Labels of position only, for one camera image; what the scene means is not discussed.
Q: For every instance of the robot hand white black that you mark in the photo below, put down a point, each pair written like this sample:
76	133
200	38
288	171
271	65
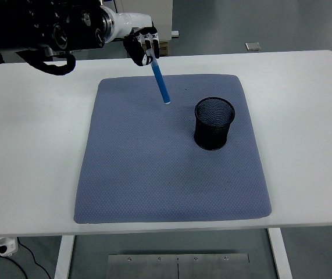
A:
128	21

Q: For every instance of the blue marker pen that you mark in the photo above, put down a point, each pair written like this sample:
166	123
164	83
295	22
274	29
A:
161	84

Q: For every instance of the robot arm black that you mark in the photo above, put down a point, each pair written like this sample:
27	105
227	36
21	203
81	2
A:
37	29

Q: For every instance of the black mesh pen holder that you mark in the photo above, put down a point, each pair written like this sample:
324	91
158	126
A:
212	139

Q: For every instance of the white cabinet panel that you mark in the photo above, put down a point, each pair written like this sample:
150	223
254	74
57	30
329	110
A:
165	17

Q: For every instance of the cardboard box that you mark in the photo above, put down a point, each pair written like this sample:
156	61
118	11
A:
164	48

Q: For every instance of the white floor foot bar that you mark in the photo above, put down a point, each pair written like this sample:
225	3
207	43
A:
176	34

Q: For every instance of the small grey floor plate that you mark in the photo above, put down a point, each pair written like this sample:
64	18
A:
253	46

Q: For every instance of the blue-grey textured mat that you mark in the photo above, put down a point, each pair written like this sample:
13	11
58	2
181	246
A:
168	180

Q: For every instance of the white table leg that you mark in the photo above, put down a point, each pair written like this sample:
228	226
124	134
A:
279	255
64	258

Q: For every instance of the grey metal plate with screws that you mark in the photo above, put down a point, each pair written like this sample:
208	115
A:
142	267

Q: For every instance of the white power strip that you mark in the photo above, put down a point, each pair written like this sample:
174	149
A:
8	245

